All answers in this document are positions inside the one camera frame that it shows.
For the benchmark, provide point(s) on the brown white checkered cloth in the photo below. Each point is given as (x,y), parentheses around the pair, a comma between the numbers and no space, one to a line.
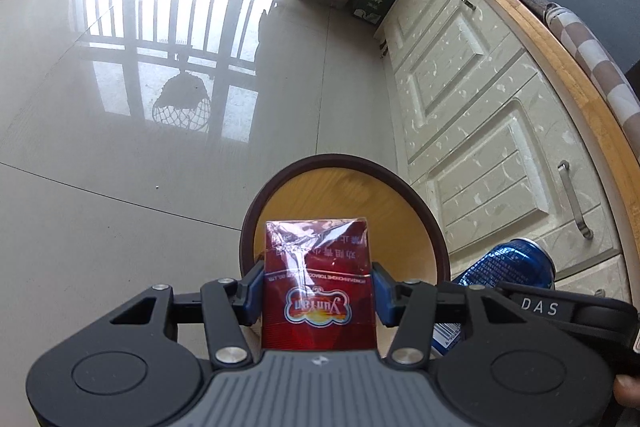
(595,57)

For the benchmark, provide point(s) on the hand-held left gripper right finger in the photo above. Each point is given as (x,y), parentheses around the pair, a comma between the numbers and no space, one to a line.
(381,297)

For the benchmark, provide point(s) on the person's right hand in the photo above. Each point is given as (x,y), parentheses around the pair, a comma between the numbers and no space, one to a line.
(629,391)

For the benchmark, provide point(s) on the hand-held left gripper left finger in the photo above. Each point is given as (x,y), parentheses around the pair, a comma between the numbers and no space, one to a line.
(255,294)

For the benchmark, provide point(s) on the white marbled cabinet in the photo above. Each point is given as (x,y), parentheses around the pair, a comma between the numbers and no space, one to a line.
(475,107)

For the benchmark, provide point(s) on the blue drink can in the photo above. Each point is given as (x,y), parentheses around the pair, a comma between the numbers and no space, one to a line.
(510,264)

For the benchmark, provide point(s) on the red cigarette pack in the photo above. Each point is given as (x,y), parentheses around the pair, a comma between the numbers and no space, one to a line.
(317,307)

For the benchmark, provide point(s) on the wooden trash bin dark rim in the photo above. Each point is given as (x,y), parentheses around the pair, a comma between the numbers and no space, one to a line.
(395,227)

